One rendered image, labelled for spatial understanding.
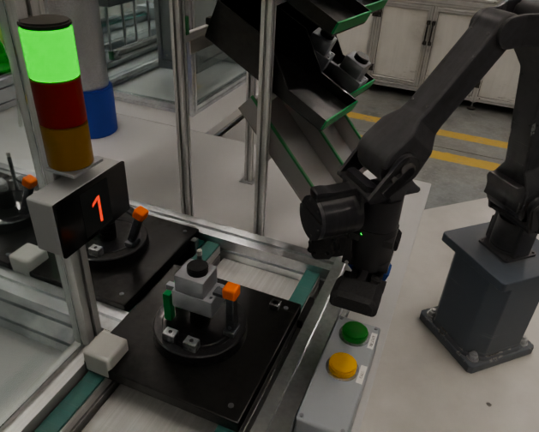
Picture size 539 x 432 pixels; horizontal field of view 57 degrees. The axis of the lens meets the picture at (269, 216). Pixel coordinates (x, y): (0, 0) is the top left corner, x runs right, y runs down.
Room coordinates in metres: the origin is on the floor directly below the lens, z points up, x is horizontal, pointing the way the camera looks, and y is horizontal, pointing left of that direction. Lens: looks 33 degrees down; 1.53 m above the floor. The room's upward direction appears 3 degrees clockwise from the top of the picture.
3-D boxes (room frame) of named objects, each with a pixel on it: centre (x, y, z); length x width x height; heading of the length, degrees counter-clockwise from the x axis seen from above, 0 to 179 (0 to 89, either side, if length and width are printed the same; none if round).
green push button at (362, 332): (0.55, -0.14, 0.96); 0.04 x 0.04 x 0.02
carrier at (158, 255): (0.73, 0.29, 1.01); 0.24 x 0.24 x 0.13; 69
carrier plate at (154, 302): (0.53, 0.09, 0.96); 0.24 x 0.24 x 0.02; 69
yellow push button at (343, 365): (0.48, -0.12, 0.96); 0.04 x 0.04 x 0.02
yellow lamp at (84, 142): (0.50, 0.23, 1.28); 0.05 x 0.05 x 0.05
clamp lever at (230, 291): (0.52, 0.05, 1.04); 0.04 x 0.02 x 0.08; 69
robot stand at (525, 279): (0.67, -0.39, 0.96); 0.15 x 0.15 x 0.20; 23
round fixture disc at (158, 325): (0.53, 0.09, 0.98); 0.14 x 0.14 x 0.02
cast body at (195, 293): (0.54, 0.10, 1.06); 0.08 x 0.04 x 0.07; 70
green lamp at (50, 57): (0.50, 0.23, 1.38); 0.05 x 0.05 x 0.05
